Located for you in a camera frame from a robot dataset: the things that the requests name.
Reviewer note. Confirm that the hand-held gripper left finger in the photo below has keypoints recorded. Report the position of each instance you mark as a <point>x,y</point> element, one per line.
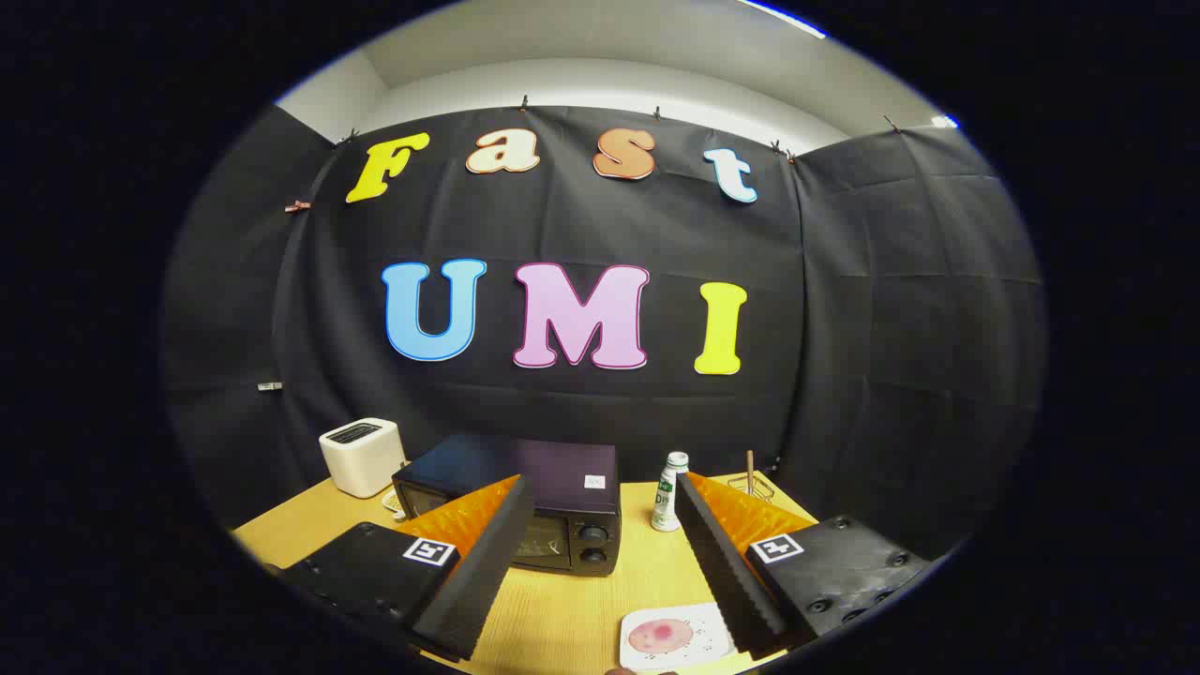
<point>487,572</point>

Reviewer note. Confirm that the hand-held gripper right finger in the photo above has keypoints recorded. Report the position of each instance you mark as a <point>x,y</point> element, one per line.
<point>722,572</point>

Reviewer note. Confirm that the white square plate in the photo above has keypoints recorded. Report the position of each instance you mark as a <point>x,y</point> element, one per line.
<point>698,649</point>

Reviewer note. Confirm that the pink round ham slice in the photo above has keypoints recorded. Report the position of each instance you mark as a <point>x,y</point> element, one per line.
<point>661,636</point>

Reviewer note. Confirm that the black toaster oven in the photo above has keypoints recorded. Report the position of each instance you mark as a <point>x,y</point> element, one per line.
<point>562,478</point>

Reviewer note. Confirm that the white bread toaster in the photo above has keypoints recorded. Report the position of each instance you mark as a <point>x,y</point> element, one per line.
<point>361,459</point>

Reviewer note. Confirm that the white bottle green label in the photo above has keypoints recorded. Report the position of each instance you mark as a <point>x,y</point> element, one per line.
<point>667,497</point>

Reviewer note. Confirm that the wooden stick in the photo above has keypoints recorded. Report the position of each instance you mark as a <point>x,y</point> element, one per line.
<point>749,469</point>

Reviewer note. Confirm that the small white dish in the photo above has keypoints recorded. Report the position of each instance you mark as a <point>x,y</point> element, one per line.
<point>394,503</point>

